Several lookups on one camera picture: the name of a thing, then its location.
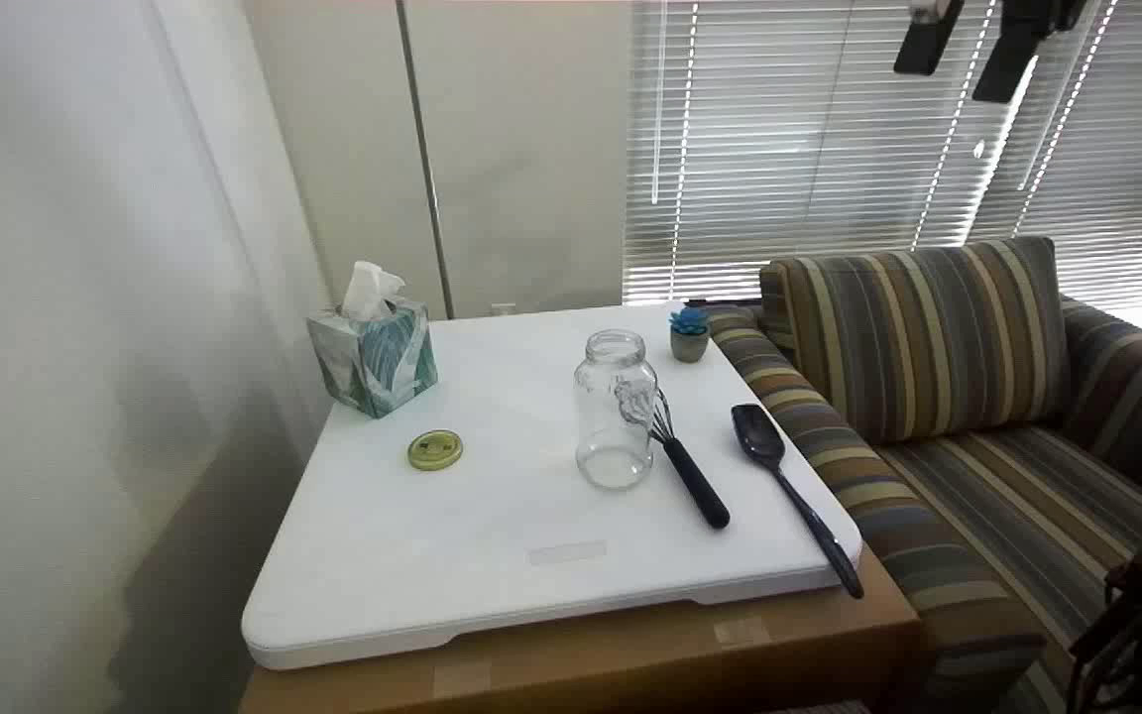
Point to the black plastic spatula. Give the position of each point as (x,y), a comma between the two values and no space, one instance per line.
(762,446)

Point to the clear glass jar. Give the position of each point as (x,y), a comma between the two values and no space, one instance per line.
(612,453)

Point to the white window blinds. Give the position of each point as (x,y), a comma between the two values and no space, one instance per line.
(860,126)

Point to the teal patterned tissue box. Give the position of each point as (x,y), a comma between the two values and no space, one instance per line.
(376,350)

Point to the black handled wire whisk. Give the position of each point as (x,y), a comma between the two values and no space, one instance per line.
(649,406)

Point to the striped couch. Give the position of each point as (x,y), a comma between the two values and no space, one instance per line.
(998,536)

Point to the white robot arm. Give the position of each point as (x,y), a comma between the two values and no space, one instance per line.
(1020,28)

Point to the small blue-topped cup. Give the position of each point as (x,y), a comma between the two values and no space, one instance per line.
(689,335)

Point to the striped couch cushion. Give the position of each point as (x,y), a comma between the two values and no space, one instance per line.
(926,342)

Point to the cardboard box under table top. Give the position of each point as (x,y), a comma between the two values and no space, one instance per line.
(667,662)

